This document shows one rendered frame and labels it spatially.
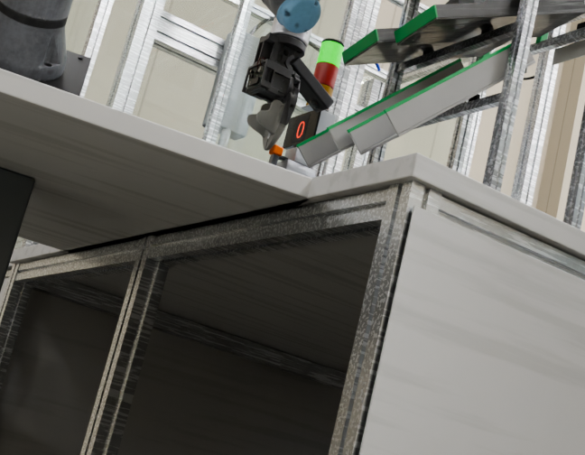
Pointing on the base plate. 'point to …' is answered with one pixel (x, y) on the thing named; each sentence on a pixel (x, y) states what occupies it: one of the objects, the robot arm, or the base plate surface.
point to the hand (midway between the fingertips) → (271, 144)
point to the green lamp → (330, 52)
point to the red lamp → (326, 73)
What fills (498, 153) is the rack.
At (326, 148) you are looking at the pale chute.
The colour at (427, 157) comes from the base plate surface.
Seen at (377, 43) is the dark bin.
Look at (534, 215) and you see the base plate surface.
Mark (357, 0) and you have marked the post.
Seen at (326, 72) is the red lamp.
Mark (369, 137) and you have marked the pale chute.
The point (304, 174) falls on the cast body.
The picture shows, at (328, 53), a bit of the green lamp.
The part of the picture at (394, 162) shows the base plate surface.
